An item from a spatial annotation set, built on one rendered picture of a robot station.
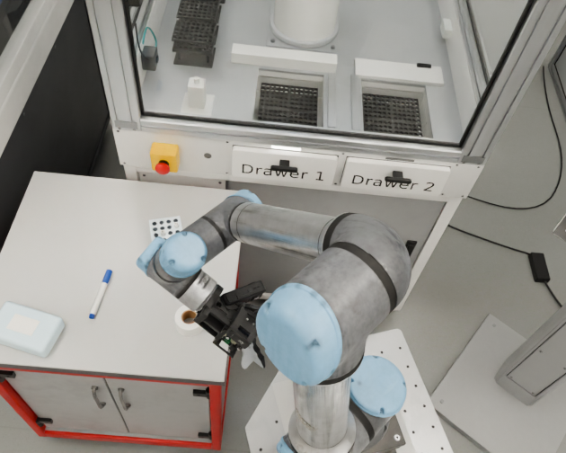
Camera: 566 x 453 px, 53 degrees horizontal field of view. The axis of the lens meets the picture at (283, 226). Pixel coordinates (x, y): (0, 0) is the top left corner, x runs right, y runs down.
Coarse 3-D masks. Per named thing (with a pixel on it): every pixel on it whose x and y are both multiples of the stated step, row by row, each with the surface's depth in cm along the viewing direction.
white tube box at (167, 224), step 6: (150, 222) 152; (156, 222) 152; (162, 222) 154; (168, 222) 154; (174, 222) 155; (180, 222) 153; (150, 228) 151; (156, 228) 152; (162, 228) 153; (168, 228) 153; (174, 228) 152; (180, 228) 152; (156, 234) 151; (168, 234) 152
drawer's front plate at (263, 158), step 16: (240, 160) 156; (256, 160) 156; (272, 160) 155; (304, 160) 155; (320, 160) 154; (336, 160) 154; (240, 176) 162; (256, 176) 161; (272, 176) 161; (288, 176) 160; (304, 176) 160
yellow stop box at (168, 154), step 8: (152, 144) 154; (160, 144) 154; (168, 144) 154; (152, 152) 152; (160, 152) 152; (168, 152) 152; (176, 152) 153; (152, 160) 154; (160, 160) 154; (168, 160) 154; (176, 160) 154; (152, 168) 157; (176, 168) 156
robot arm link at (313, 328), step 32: (320, 256) 71; (352, 256) 69; (288, 288) 67; (320, 288) 66; (352, 288) 66; (384, 288) 68; (256, 320) 70; (288, 320) 64; (320, 320) 64; (352, 320) 66; (288, 352) 67; (320, 352) 63; (352, 352) 68; (320, 384) 72; (320, 416) 83; (352, 416) 97; (288, 448) 96; (320, 448) 92; (352, 448) 95
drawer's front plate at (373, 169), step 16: (352, 160) 154; (368, 160) 155; (352, 176) 159; (368, 176) 159; (384, 176) 158; (416, 176) 158; (432, 176) 157; (448, 176) 157; (416, 192) 163; (432, 192) 163
